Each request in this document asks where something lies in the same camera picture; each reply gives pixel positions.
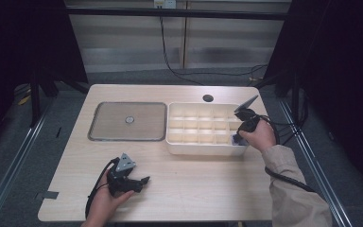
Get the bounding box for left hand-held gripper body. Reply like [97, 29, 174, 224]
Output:
[107, 152, 140, 197]

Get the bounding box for black wall cable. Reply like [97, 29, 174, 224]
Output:
[158, 16, 269, 87]

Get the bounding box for black metal stand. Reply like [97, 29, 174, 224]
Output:
[28, 71, 91, 129]
[251, 68, 310, 127]

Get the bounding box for grey tape strip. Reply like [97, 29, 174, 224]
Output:
[35, 190, 61, 201]

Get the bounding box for right hand-held gripper cable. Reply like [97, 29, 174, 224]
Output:
[257, 114, 317, 194]

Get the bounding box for light blue sock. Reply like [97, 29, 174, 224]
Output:
[231, 133, 249, 147]

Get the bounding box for left hand-held gripper cable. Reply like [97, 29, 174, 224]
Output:
[84, 156, 121, 219]

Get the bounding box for person's left hand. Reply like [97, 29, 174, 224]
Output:
[87, 169, 136, 227]

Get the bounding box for white divided storage box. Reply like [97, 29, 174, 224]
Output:
[165, 101, 252, 157]

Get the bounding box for black floor cables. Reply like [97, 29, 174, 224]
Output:
[273, 120, 301, 149]

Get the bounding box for aluminium floor rail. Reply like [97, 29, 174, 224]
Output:
[276, 96, 355, 227]
[0, 96, 57, 227]

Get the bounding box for black horizontal bar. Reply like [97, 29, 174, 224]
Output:
[65, 7, 293, 22]

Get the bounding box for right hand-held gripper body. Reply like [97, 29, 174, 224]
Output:
[233, 95, 262, 134]

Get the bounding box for person's right hand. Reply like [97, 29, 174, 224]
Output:
[238, 118, 277, 155]

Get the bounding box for hand-held gripper cable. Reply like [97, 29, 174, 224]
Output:
[84, 156, 121, 219]
[257, 114, 317, 194]

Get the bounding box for yellow floor item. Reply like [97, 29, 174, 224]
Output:
[17, 94, 32, 106]

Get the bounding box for white wall outlet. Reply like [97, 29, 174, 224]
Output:
[152, 0, 178, 9]

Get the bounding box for black curtain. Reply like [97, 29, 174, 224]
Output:
[0, 0, 89, 155]
[264, 0, 363, 193]

